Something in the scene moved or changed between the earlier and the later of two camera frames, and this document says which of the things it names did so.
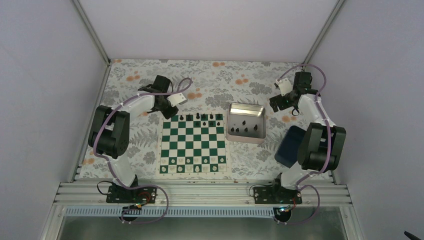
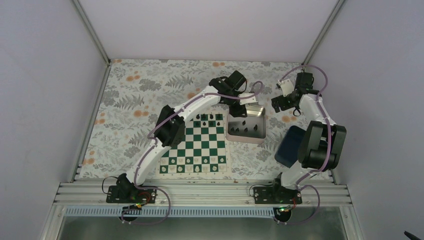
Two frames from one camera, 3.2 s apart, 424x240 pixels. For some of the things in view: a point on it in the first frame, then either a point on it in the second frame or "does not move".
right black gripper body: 281,105 does not move
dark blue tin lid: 287,152 does not move
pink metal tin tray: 246,123 does not move
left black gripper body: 166,113 to 233,111
